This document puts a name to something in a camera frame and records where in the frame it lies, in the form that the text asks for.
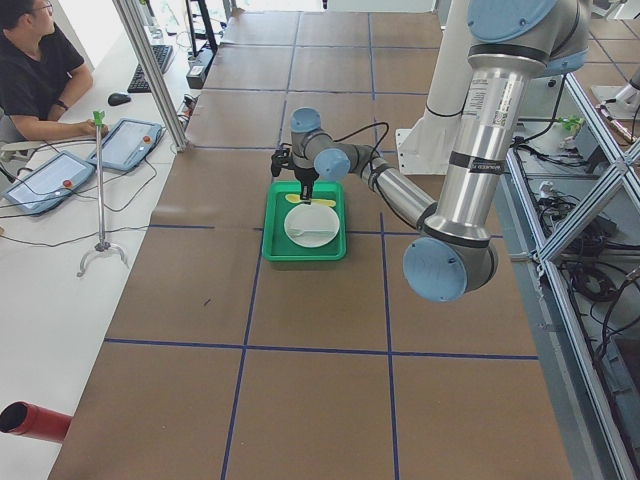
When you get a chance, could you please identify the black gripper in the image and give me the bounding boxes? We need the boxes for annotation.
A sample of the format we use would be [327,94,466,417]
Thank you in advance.
[294,168,317,201]

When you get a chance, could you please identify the yellow plastic spoon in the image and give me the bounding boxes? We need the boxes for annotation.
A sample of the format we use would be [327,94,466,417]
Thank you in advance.
[284,193,336,208]

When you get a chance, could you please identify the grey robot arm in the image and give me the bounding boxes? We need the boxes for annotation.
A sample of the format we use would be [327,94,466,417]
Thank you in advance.
[287,1,591,302]

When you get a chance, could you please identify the white round plate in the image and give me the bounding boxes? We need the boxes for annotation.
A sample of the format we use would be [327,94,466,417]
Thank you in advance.
[284,205,340,248]

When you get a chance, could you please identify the pale green plastic fork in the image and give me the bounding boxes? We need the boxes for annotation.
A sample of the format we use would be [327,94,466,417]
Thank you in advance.
[287,229,337,238]

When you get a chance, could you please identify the green plastic tray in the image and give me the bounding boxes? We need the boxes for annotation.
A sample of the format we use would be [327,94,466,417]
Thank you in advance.
[262,181,346,262]

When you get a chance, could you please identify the blue teach pendant far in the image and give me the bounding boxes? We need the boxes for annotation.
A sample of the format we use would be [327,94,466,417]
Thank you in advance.
[101,118,162,172]

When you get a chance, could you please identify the blue teach pendant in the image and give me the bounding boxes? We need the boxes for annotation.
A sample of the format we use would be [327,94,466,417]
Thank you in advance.
[101,118,162,172]
[1,151,95,216]

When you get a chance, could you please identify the black keyboard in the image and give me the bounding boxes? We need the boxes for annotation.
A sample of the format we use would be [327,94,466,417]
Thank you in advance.
[126,43,175,95]

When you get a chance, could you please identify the black computer mouse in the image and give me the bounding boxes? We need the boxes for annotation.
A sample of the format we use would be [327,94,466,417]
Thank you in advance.
[107,92,131,106]

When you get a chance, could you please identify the metal grabber stand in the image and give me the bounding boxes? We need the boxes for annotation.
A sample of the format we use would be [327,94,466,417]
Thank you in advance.
[76,111,128,278]

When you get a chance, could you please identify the blue teach pendant near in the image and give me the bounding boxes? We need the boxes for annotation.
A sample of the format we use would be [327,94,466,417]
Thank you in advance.
[1,151,95,216]

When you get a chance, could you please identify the seated person in black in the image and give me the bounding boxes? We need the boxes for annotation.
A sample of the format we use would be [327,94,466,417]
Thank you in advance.
[1,1,96,142]

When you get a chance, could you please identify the red cylinder tube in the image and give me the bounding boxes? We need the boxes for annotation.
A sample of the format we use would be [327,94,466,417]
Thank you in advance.
[1,401,73,443]

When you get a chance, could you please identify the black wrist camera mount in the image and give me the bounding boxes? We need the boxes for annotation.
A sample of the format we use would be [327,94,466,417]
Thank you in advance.
[270,146,293,178]

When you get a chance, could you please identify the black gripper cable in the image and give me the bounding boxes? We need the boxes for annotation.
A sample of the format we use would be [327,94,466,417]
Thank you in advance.
[329,121,391,191]

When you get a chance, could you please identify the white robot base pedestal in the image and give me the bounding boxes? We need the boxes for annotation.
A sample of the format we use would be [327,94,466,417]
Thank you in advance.
[396,0,472,175]

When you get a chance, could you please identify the aluminium frame column left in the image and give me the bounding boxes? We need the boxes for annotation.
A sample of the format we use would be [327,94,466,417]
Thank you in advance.
[112,0,188,152]

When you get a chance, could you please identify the tangled black floor cables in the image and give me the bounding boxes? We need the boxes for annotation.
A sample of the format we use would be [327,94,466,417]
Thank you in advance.
[509,134,640,381]

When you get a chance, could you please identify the aluminium frame rail right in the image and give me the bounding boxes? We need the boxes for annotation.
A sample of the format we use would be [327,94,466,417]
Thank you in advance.
[507,74,639,479]

